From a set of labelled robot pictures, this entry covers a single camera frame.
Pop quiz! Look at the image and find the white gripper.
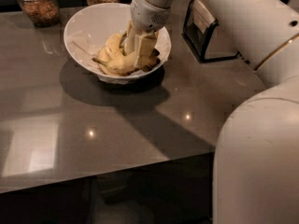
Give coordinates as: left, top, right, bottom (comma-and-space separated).
124, 0, 170, 69

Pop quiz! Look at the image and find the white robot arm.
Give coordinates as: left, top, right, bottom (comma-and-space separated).
186, 0, 299, 224

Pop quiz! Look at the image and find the white bowl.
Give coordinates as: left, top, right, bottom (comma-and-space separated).
63, 2, 173, 85

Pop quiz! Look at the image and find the white paper bowl liner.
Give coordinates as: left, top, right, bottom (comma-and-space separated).
64, 28, 171, 85

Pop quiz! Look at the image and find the black chrome napkin dispenser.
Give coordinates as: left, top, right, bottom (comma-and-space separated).
182, 0, 238, 63

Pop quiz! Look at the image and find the left glass granola jar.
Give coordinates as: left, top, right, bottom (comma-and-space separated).
17, 0, 60, 28

